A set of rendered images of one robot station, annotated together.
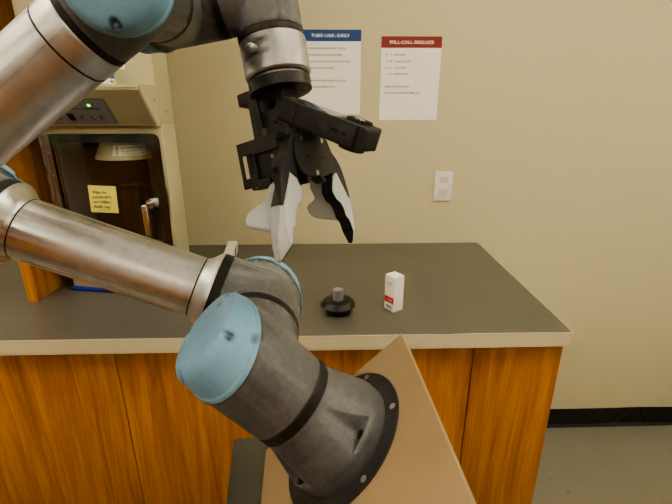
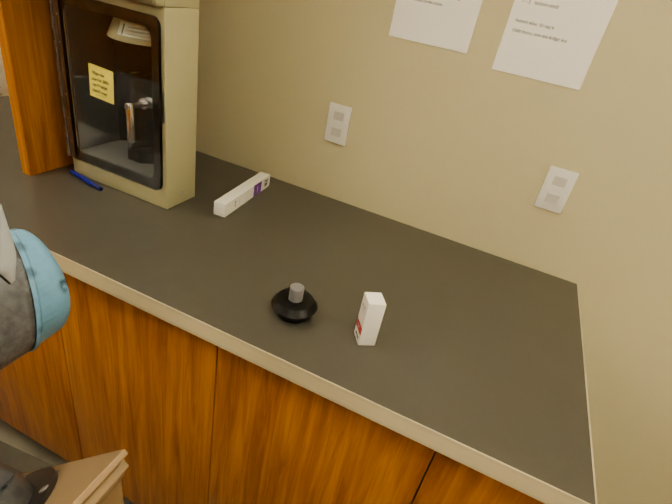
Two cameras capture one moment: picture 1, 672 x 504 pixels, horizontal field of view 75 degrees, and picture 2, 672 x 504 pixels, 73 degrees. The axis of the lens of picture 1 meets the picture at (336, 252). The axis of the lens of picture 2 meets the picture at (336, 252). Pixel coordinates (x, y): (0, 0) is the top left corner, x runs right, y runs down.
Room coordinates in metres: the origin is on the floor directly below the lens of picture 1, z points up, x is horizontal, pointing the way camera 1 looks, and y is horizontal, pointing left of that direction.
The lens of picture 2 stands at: (0.38, -0.30, 1.52)
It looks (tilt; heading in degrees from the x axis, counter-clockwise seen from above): 30 degrees down; 19
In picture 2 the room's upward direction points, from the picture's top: 12 degrees clockwise
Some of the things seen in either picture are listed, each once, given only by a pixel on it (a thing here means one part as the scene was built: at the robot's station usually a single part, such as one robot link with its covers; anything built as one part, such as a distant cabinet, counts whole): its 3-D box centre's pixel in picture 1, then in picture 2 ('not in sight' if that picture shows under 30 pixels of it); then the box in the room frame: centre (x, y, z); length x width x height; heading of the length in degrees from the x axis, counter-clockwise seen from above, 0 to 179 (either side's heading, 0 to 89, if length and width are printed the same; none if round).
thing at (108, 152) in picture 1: (113, 207); (110, 96); (1.19, 0.63, 1.19); 0.30 x 0.01 x 0.40; 91
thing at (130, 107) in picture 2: (148, 218); (136, 120); (1.16, 0.52, 1.17); 0.05 x 0.03 x 0.10; 1
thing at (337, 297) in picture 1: (338, 300); (295, 299); (1.04, -0.01, 0.97); 0.09 x 0.09 x 0.07
